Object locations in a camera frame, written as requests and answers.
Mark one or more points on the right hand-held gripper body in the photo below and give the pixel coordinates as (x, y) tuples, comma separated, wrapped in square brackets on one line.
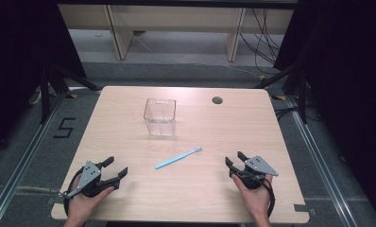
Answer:
[(258, 165)]

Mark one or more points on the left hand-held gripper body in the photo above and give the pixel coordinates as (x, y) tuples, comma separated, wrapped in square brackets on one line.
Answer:
[(89, 174)]

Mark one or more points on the light blue toothbrush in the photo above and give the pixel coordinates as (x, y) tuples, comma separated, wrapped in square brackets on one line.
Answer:
[(176, 157)]

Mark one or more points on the clear plastic container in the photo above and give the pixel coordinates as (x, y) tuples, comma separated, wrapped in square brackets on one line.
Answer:
[(160, 117)]

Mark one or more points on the person's left hand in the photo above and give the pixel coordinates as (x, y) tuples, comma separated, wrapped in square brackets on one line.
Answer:
[(82, 201)]

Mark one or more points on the person's right hand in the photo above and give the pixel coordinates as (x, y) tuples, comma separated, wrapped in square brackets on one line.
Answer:
[(253, 197)]

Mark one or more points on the grey tape piece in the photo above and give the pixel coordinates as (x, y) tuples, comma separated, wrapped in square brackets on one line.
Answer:
[(55, 200), (304, 208)]

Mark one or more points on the yellow black floor tape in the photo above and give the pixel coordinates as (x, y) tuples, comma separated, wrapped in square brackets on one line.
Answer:
[(279, 97), (72, 95)]

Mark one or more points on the black metal stand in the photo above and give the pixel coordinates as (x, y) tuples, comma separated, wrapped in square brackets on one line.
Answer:
[(45, 94), (302, 97)]

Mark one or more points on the black curtain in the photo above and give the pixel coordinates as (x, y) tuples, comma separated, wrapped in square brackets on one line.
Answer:
[(16, 63), (350, 78)]

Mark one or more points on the metal floor rail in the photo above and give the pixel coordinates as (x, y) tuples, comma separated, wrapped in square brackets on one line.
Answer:
[(22, 164), (321, 170)]

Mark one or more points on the light wooden desk frame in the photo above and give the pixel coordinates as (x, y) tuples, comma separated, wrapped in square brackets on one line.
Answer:
[(176, 19)]

